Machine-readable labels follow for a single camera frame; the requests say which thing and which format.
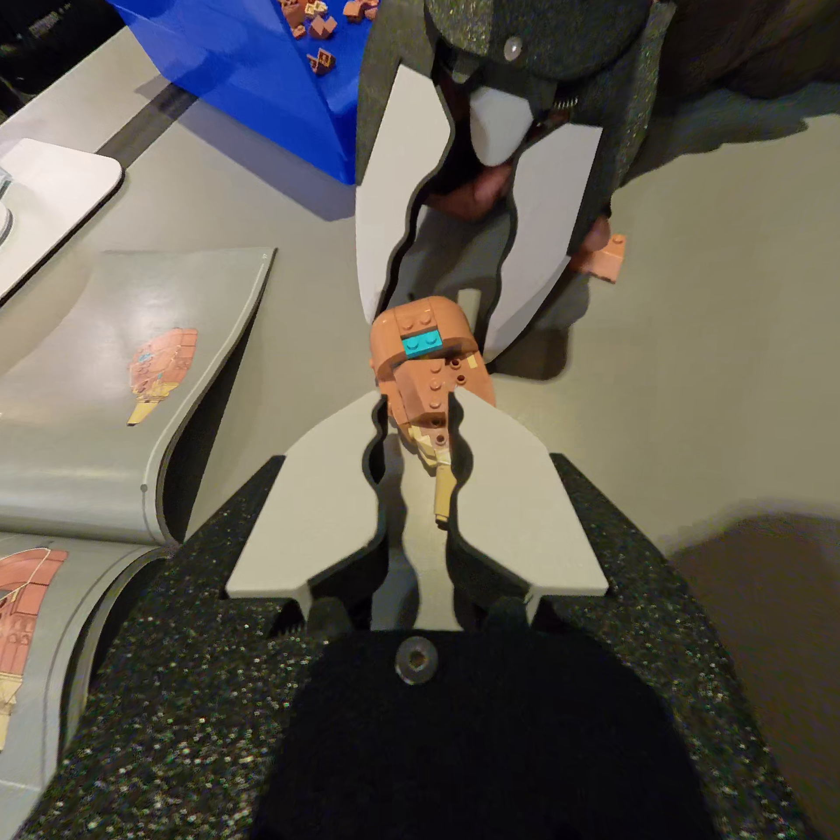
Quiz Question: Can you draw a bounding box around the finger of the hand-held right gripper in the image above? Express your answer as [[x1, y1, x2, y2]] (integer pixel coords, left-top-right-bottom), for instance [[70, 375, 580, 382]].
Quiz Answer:
[[482, 121, 605, 365], [354, 64, 457, 326]]

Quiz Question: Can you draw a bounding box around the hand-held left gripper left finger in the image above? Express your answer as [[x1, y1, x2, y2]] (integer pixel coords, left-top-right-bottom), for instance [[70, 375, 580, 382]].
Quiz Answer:
[[225, 392, 389, 621]]

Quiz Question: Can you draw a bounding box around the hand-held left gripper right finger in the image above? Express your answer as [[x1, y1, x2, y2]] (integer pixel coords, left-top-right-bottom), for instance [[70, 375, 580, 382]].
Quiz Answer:
[[448, 390, 610, 624]]

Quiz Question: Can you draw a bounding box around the brown brick vehicle model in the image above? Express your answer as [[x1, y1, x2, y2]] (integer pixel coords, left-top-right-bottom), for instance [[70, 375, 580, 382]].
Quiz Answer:
[[369, 297, 497, 529]]

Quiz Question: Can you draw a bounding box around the blue plastic bin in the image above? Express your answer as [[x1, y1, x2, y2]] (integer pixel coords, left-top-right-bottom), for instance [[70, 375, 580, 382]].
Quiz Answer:
[[108, 0, 395, 185]]

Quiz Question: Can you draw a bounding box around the person's right forearm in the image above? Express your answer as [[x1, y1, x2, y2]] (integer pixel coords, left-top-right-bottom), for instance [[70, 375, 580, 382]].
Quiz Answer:
[[650, 0, 840, 99]]

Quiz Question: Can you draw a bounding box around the grey desk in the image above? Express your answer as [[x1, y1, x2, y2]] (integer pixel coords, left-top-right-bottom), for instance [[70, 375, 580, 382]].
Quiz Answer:
[[0, 26, 840, 840]]

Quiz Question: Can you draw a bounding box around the person's right hand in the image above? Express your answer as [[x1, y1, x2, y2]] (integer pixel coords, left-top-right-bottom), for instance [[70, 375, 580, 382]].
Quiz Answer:
[[427, 161, 516, 222]]

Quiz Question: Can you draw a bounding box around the brown sloped brick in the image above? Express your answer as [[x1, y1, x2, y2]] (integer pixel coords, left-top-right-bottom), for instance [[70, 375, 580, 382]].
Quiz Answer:
[[567, 233, 627, 284]]

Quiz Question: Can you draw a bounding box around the pile of brown bricks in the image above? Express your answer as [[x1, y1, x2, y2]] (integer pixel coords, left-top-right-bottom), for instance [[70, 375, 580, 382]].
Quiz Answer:
[[279, 0, 382, 76]]

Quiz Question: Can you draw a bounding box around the open instruction booklet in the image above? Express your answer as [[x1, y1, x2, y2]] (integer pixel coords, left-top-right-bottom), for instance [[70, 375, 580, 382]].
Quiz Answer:
[[0, 248, 277, 815]]

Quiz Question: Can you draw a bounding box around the white stand base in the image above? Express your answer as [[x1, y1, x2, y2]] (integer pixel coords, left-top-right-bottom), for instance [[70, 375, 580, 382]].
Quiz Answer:
[[0, 138, 124, 303]]

